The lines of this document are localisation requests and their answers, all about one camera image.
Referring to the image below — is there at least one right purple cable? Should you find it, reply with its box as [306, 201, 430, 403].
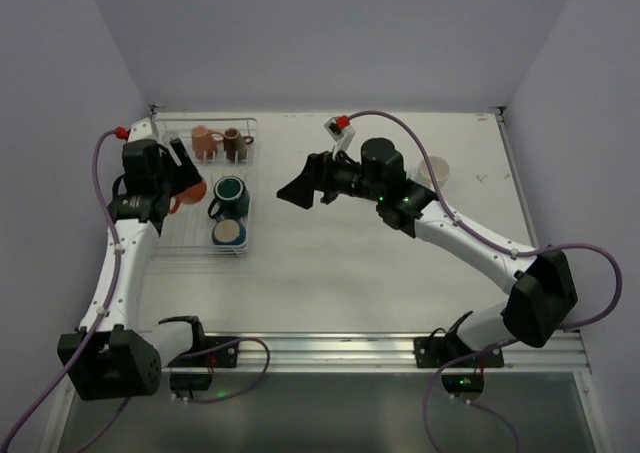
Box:
[337, 110, 624, 453]

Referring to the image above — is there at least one pink mug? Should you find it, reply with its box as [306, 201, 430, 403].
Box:
[191, 125, 224, 160]

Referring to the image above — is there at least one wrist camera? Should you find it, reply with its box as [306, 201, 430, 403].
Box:
[324, 115, 355, 159]
[127, 117, 159, 143]

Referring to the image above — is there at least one white mug gold rim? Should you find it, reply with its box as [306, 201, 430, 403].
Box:
[416, 156, 450, 187]

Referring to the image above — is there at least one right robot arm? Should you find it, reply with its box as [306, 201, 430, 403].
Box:
[276, 138, 577, 363]

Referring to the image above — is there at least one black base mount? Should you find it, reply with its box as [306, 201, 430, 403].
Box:
[413, 327, 505, 369]
[198, 336, 239, 370]

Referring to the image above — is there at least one white wire dish rack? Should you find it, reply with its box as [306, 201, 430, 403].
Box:
[154, 115, 260, 259]

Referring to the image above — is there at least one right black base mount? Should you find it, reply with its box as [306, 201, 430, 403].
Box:
[413, 327, 505, 369]

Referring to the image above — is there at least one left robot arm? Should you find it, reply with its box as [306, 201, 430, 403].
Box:
[57, 138, 204, 401]

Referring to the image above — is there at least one purple cable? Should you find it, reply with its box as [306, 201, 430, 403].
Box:
[0, 125, 132, 453]
[337, 110, 624, 453]

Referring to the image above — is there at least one dark blue mug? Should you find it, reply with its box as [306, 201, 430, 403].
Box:
[211, 218, 247, 247]

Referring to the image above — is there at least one aluminium rail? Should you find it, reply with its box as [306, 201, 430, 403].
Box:
[249, 333, 590, 374]

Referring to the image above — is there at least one right round controller board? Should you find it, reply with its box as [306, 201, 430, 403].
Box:
[441, 373, 485, 402]

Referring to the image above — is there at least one left black controller box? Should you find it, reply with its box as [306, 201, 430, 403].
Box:
[169, 373, 213, 399]

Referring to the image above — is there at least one brown mug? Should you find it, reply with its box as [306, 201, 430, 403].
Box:
[223, 128, 255, 163]

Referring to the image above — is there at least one dark green mug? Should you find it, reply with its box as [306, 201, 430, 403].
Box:
[207, 175, 250, 221]

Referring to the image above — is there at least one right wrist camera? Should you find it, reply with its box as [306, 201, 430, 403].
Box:
[324, 115, 355, 159]

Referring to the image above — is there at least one orange mug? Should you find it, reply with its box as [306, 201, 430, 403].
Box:
[169, 180, 207, 214]

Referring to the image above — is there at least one clear glass cup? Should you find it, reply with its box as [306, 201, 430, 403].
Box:
[160, 130, 179, 146]

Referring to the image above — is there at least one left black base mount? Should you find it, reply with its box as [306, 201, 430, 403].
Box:
[198, 336, 239, 370]

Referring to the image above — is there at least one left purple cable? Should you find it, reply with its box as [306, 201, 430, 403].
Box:
[0, 125, 132, 453]

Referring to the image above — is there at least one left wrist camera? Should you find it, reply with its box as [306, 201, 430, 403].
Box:
[127, 117, 159, 143]

